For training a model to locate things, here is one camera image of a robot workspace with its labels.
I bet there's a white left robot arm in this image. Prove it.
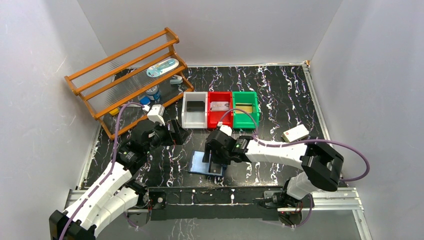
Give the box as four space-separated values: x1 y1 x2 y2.
49 119 189 240

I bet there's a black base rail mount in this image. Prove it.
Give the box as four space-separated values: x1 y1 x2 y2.
117 187 316 229

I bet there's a small blue box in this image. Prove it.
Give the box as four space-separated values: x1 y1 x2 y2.
139 96 151 106

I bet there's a white box with red logo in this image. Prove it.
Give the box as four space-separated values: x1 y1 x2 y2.
281 124 310 143

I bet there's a white VIP card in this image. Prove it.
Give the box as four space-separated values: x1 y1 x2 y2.
209 101 230 112

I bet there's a green plastic bin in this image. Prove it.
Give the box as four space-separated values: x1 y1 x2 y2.
232 91 261 129

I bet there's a pale green tape dispenser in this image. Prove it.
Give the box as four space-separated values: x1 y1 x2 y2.
169 74 183 85

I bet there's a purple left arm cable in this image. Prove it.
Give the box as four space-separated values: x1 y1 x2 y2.
57 102 150 240

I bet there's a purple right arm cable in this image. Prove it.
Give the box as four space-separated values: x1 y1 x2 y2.
216 108 371 183

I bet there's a yellow small block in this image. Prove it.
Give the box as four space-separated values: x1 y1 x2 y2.
109 107 120 116

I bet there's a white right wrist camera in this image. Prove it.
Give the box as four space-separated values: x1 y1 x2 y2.
218 124 233 136

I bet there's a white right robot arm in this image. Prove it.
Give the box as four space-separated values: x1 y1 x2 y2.
202 130 344 208

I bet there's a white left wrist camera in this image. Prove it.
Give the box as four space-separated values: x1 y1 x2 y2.
147 104 165 126

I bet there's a red plastic bin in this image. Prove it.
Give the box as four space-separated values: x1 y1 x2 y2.
207 91 233 129

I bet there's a white plastic bin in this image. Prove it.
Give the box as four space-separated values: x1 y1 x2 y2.
181 91 208 129

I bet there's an orange wooden shelf rack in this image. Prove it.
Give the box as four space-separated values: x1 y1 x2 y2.
64 27 195 140

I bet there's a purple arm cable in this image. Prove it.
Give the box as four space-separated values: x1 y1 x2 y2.
216 108 371 183
57 102 150 240

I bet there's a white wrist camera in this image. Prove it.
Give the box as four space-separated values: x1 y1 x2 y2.
147 104 165 126
218 124 233 136

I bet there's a gold credit card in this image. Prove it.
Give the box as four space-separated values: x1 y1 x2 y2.
235 103 254 113

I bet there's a blue card holder wallet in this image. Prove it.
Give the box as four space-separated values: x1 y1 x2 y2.
188 150 227 177

